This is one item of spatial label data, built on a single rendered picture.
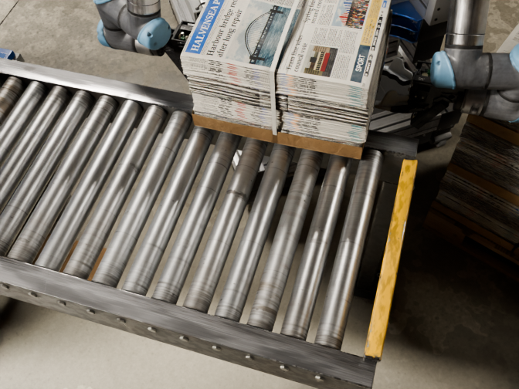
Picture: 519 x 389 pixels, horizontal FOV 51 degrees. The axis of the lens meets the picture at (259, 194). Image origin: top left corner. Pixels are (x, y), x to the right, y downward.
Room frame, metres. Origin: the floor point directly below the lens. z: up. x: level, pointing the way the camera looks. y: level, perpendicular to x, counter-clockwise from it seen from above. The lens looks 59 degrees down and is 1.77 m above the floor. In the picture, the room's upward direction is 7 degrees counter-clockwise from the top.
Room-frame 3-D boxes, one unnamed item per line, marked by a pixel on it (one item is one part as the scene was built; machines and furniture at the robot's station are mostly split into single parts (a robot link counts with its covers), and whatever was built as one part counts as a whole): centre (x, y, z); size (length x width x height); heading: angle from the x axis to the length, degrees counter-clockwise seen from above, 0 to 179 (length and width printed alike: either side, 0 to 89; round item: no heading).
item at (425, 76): (0.80, -0.43, 0.82); 0.12 x 0.08 x 0.09; 68
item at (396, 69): (0.89, -0.35, 0.82); 0.09 x 0.03 x 0.06; 41
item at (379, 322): (0.43, -0.25, 0.81); 0.43 x 0.03 x 0.02; 157
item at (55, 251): (0.69, 0.37, 0.77); 0.47 x 0.05 x 0.05; 157
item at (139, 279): (0.62, 0.19, 0.77); 0.47 x 0.05 x 0.05; 157
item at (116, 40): (1.11, 0.30, 0.82); 0.11 x 0.08 x 0.09; 67
